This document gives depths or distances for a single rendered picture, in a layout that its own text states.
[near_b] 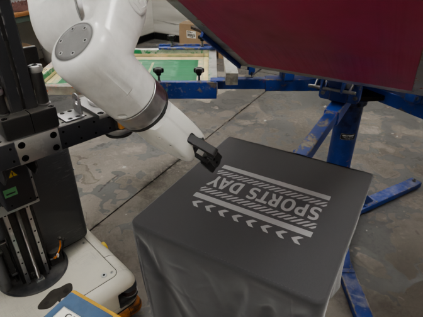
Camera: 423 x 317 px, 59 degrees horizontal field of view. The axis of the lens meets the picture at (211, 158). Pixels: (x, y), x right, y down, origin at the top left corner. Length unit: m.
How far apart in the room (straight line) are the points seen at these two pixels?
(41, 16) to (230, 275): 0.56
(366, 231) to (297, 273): 1.69
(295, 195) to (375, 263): 1.34
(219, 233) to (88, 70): 0.52
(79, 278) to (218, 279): 0.99
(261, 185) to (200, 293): 0.31
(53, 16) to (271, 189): 0.67
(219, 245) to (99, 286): 0.94
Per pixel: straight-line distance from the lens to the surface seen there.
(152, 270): 0.95
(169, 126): 0.49
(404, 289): 2.18
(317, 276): 0.77
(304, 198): 0.95
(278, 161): 1.09
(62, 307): 0.72
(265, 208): 0.90
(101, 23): 0.44
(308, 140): 1.29
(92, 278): 1.71
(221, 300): 0.88
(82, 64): 0.41
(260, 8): 0.82
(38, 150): 0.94
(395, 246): 2.40
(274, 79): 1.81
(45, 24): 0.50
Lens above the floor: 1.51
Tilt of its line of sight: 31 degrees down
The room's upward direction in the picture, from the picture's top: straight up
